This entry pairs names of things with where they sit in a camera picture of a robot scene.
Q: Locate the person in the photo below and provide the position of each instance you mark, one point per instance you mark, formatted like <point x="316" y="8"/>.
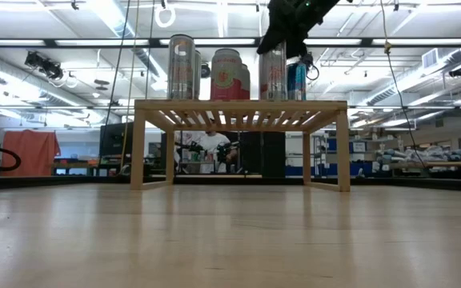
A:
<point x="213" y="144"/>

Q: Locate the black round ceiling device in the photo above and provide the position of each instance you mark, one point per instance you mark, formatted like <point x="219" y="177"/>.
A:
<point x="205" y="70"/>

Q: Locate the blue storage bin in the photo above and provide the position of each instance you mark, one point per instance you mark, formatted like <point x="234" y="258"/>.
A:
<point x="294" y="171"/>
<point x="331" y="145"/>

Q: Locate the wooden workbench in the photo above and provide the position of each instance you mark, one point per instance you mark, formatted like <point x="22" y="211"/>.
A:
<point x="438" y="164"/>

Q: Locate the blue silver energy drink can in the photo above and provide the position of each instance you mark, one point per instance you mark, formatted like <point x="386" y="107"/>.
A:
<point x="296" y="82"/>

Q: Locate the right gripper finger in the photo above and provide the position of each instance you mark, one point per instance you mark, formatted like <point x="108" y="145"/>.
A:
<point x="272" y="40"/>
<point x="296" y="50"/>

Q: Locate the red cloth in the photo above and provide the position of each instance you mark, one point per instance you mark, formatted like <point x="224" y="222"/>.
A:
<point x="30" y="154"/>

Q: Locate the wooden slatted shelf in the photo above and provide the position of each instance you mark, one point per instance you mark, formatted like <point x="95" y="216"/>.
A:
<point x="238" y="106"/>

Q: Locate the black aluminium table frame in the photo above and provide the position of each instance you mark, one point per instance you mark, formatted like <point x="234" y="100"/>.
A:
<point x="34" y="182"/>

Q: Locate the black overhead light bar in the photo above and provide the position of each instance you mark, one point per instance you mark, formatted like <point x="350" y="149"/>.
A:
<point x="94" y="42"/>

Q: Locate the grey wrapped bundles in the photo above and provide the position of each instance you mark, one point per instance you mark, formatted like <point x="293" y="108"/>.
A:
<point x="430" y="154"/>

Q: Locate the black ceiling spotlight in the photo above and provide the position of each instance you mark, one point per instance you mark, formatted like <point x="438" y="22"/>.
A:
<point x="458" y="72"/>
<point x="48" y="69"/>

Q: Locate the background black robot arm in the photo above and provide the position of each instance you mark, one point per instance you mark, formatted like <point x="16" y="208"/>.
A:
<point x="226" y="150"/>
<point x="192" y="147"/>

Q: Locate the pink strawberry soda can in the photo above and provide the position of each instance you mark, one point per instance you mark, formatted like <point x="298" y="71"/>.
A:
<point x="246" y="86"/>
<point x="226" y="80"/>

